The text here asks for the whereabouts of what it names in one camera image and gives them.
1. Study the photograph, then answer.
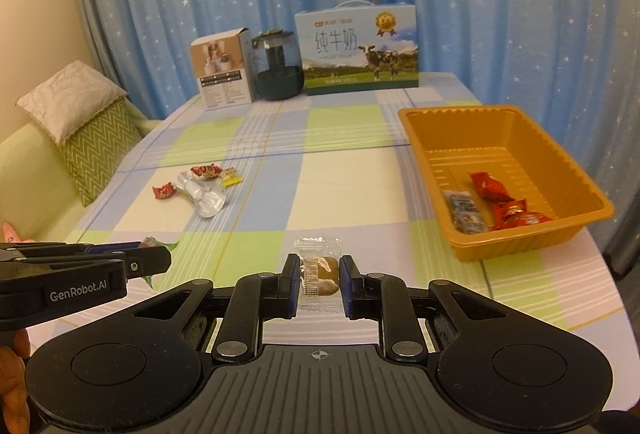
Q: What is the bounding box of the red brown candy wrapper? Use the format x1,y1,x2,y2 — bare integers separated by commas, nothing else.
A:
190,163,222,180

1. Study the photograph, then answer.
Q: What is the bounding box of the red square candy packet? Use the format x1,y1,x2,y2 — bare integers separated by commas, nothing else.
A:
469,172,513,203

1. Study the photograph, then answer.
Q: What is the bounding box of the person's left hand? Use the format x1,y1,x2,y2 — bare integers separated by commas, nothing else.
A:
0,329,30,434

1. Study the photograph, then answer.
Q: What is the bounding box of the checked tablecloth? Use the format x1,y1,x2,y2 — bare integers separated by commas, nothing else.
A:
24,70,626,410

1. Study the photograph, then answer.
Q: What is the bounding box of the pink plush toy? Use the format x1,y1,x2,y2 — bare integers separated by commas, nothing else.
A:
1,223,35,243

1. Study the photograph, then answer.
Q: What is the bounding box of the grey black snack packet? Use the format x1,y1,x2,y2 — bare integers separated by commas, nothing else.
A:
442,190,488,235

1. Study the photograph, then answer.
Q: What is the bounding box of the beige top cushion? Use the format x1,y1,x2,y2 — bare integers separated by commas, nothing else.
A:
16,60,126,145

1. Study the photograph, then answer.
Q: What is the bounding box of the green zigzag cushion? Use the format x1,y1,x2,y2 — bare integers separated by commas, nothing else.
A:
58,99,142,206

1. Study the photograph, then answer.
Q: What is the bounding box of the blue milk carton box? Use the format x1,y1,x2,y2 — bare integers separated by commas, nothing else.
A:
294,0,419,94

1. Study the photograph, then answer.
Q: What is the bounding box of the red snack packet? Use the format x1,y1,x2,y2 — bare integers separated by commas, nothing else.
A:
491,200,551,231

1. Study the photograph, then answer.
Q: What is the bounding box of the silver white foil pouch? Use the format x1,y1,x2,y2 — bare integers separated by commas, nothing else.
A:
176,172,227,218

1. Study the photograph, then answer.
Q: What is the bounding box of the green snack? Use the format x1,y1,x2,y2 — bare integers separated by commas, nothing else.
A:
140,237,179,289

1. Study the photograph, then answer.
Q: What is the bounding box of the light green sofa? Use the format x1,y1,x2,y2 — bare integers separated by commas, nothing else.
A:
0,113,164,245

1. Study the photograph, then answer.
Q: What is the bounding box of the clear packet brown snack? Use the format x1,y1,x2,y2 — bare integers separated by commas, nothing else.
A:
293,237,342,313

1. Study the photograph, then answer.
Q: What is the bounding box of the small red candy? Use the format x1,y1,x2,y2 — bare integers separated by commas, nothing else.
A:
152,183,178,200

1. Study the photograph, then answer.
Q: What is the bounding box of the dark green glass jar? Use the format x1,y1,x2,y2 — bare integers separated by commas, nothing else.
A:
252,28,304,101

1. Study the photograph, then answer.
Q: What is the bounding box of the white beige product box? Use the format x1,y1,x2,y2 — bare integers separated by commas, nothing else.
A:
190,27,254,110

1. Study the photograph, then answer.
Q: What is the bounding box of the yellow small candy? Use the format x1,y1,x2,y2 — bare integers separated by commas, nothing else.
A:
219,167,243,188

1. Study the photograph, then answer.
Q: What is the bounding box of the orange plastic tray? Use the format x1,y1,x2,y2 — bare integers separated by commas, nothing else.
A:
398,105,614,261

